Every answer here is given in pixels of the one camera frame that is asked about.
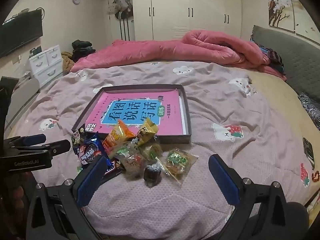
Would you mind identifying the white drawer cabinet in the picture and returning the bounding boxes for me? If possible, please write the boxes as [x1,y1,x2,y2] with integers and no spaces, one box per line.
[27,45,63,89]

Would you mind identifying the grey padded headboard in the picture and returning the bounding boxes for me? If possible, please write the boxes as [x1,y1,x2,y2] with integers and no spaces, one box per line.
[252,25,319,105]

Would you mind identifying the pink Chinese workbook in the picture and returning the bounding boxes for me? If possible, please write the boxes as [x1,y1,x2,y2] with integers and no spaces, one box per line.
[85,89,187,135]

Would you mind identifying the clear red snack packet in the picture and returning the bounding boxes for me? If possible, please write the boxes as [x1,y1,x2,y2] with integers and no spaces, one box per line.
[111,141,146,180]

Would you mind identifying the light green mooncake packet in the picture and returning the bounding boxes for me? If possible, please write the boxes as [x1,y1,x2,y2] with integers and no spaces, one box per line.
[138,135,163,161]

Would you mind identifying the black smartphone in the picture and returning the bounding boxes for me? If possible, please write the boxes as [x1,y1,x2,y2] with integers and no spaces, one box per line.
[303,138,315,170]

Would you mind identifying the dark patterned pillow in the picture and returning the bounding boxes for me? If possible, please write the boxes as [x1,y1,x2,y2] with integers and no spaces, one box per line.
[298,93,320,130]

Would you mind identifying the dark wrapped round candy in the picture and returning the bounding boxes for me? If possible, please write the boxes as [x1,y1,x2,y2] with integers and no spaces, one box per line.
[143,163,162,187]

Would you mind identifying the person's left hand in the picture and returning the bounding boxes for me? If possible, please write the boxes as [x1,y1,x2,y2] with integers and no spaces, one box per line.
[1,172,34,239]

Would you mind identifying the orange rice cracker packet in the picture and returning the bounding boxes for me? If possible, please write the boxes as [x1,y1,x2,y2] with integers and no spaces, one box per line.
[103,119,136,153]

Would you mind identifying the blue Oreo packet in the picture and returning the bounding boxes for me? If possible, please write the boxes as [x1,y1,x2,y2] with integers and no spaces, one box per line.
[78,133,112,168]

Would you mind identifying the pink quilt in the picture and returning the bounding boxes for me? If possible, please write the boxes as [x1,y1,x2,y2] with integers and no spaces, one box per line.
[71,30,286,80]

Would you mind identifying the folded colourful clothes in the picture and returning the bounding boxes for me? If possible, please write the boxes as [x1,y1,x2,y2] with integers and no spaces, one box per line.
[250,36,286,76]

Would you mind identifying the green pea snack packet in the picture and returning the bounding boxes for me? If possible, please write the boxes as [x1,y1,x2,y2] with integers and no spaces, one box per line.
[71,124,87,156]

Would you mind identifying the yellow cow bread packet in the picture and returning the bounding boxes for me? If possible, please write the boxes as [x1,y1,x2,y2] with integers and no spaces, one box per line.
[137,118,158,146]

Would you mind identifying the pile of dark clothes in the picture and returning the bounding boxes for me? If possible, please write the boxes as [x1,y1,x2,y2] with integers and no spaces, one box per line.
[71,40,96,63]

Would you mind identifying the flower tree wall painting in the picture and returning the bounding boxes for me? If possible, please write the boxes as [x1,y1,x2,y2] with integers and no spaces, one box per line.
[267,0,319,43]

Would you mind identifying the mauve cartoon bed sheet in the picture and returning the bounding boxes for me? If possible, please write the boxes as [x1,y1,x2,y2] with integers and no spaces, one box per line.
[15,61,319,239]

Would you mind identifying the cream wardrobe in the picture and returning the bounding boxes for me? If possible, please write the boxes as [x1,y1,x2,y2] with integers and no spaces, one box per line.
[92,0,243,42]

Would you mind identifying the shallow dark cardboard box tray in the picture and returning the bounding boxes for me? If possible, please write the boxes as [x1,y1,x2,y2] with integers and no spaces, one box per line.
[72,84,191,144]

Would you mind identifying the brown Snickers bar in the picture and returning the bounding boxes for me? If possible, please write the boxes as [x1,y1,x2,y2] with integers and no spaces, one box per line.
[101,158,126,184]

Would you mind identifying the black wall television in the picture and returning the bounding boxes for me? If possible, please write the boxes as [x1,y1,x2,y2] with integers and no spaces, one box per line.
[0,9,43,57]

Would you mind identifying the hanging bags and hats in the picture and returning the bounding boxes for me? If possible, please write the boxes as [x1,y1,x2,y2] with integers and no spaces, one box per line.
[107,0,133,20]

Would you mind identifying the brown plush toy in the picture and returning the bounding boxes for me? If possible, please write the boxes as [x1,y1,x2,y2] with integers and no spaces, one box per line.
[61,51,74,74]

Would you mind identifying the clear green pastry packet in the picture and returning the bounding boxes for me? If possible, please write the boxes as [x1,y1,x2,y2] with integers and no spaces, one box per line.
[156,148,199,185]

